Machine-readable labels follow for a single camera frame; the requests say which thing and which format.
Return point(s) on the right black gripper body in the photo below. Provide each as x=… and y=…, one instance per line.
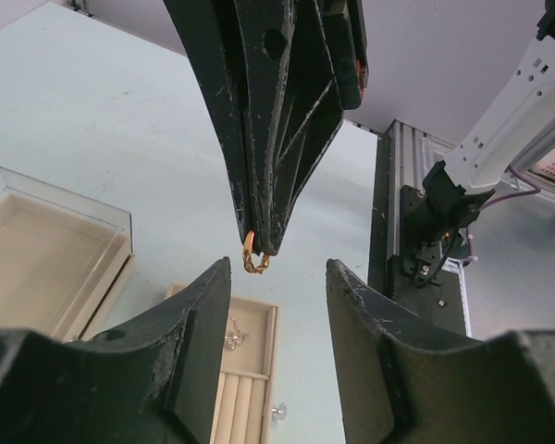
x=344, y=26

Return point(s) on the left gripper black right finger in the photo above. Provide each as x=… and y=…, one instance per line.
x=401, y=379

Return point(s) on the beige jewelry box clear case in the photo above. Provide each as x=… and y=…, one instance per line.
x=64, y=258

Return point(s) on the clear crystal drawer knob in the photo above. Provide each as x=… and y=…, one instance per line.
x=279, y=412

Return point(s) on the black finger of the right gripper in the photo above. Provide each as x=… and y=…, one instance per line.
x=292, y=109
x=211, y=37

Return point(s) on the beige velvet ring tray drawer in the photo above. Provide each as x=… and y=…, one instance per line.
x=244, y=396

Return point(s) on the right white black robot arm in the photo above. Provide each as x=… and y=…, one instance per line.
x=457, y=187

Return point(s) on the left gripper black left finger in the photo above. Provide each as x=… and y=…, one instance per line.
x=153, y=379

